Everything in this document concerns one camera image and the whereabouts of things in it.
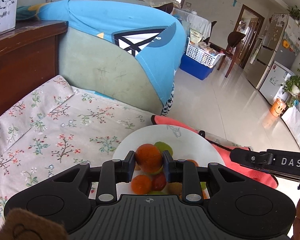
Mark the brown kiwi right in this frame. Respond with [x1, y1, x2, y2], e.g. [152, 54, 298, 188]
[167, 183, 182, 196]

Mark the orange mandarin right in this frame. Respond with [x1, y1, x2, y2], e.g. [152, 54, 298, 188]
[187, 159, 199, 167]

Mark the red cherry tomato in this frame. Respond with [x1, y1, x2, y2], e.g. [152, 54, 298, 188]
[152, 172, 166, 191]

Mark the white ceramic plate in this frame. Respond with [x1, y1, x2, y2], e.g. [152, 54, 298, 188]
[111, 125, 225, 201]

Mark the green lime on plate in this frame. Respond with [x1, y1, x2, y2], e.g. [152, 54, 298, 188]
[154, 141, 173, 156]

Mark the orange mandarin left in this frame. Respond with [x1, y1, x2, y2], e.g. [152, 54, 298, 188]
[131, 174, 152, 195]

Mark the pink fleece cloth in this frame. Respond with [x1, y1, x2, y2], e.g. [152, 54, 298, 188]
[150, 114, 279, 190]

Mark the orange mandarin under finger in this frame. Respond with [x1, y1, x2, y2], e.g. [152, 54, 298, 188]
[135, 144, 163, 174]

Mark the orange smiley bucket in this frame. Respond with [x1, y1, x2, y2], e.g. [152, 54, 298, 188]
[270, 98, 286, 118]

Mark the floral tablecloth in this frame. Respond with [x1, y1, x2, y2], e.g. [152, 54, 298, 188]
[0, 76, 152, 227]

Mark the small white fridge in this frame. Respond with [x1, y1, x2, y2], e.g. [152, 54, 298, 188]
[259, 61, 294, 105]

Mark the green potted plant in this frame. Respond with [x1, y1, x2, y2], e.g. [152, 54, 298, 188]
[283, 63, 300, 107]

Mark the blue plastic storage bin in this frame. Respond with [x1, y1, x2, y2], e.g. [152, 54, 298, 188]
[180, 54, 213, 80]

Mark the brown plush glove cuff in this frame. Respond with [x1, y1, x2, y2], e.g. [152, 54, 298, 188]
[0, 208, 69, 240]

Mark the green sofa armrest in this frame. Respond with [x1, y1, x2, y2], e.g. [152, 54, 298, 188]
[58, 27, 163, 114]

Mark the white lattice basket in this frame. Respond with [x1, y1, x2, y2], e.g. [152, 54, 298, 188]
[185, 38, 224, 68]

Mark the silver refrigerator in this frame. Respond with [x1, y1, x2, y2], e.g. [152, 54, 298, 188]
[245, 13, 300, 89]

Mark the blue printed blanket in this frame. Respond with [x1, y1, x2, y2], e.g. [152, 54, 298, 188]
[17, 0, 186, 107]

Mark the dark wooden chair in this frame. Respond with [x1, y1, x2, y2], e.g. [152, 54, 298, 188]
[218, 31, 245, 77]

